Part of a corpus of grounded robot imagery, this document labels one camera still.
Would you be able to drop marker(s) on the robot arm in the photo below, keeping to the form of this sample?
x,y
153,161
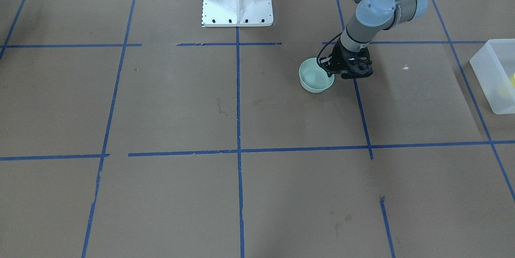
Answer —
x,y
373,16

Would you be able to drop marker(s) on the mint green bowl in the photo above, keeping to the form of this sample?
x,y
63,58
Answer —
x,y
313,78

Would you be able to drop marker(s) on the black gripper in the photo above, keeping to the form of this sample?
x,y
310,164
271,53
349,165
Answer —
x,y
338,57

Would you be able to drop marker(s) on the yellow plastic cup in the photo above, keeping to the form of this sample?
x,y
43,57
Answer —
x,y
511,79

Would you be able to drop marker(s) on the clear plastic bin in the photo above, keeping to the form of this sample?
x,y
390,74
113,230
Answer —
x,y
492,65

